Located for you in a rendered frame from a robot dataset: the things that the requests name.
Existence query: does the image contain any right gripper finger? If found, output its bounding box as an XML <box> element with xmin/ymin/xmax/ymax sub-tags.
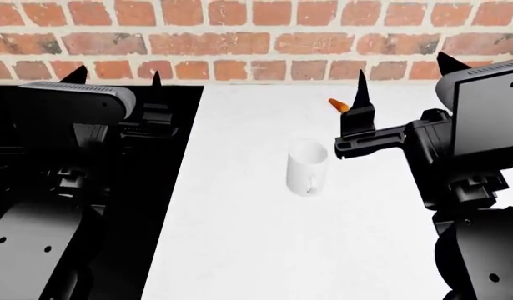
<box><xmin>436</xmin><ymin>50</ymin><xmax>470</xmax><ymax>77</ymax></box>
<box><xmin>340</xmin><ymin>68</ymin><xmax>377</xmax><ymax>138</ymax></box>

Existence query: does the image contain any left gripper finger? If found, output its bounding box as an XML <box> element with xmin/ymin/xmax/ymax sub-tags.
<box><xmin>58</xmin><ymin>64</ymin><xmax>88</xmax><ymax>85</ymax></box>
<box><xmin>142</xmin><ymin>70</ymin><xmax>175</xmax><ymax>127</ymax></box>

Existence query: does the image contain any white ceramic mug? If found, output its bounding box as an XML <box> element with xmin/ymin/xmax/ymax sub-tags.
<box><xmin>285</xmin><ymin>138</ymin><xmax>329</xmax><ymax>198</ymax></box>

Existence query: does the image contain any orange carrot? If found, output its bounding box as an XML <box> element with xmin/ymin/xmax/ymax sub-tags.
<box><xmin>328</xmin><ymin>97</ymin><xmax>350</xmax><ymax>114</ymax></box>

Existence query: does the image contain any black glass cooktop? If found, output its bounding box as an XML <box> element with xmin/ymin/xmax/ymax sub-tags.
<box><xmin>0</xmin><ymin>82</ymin><xmax>205</xmax><ymax>300</ymax></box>

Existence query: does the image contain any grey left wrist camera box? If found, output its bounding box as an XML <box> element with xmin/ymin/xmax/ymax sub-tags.
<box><xmin>17</xmin><ymin>80</ymin><xmax>138</xmax><ymax>120</ymax></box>

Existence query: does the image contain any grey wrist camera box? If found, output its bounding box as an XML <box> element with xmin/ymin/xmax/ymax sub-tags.
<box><xmin>434</xmin><ymin>57</ymin><xmax>513</xmax><ymax>172</ymax></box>
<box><xmin>17</xmin><ymin>80</ymin><xmax>138</xmax><ymax>120</ymax></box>

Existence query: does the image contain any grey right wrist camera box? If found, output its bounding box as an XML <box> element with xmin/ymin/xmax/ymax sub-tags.
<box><xmin>434</xmin><ymin>57</ymin><xmax>513</xmax><ymax>172</ymax></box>

